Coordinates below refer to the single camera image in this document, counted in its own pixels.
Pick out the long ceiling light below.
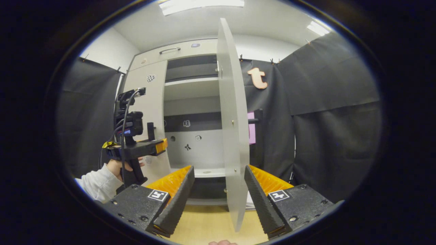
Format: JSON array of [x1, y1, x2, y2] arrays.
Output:
[[158, 0, 245, 16], [307, 21, 331, 37]]

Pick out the white cabinet shelf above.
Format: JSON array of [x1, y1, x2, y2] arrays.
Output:
[[163, 77, 220, 101], [170, 167, 227, 178]]

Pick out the grey shoe cabinet door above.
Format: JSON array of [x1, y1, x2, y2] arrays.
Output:
[[122, 60, 172, 186], [216, 18, 263, 232]]

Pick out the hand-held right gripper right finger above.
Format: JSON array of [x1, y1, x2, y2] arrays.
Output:
[[244, 165, 336, 239]]

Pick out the grey cabinet drawer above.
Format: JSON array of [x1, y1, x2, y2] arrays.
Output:
[[129, 38, 218, 71]]

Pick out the grey double-door shoe cabinet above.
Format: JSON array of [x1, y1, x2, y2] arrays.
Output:
[[121, 38, 254, 211]]

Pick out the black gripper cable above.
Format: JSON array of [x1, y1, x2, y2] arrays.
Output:
[[99, 88, 142, 170]]

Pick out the black backdrop cloth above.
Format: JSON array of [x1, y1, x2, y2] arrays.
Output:
[[56, 32, 382, 205]]

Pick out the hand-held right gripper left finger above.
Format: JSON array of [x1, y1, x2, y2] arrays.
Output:
[[102, 166, 195, 238]]

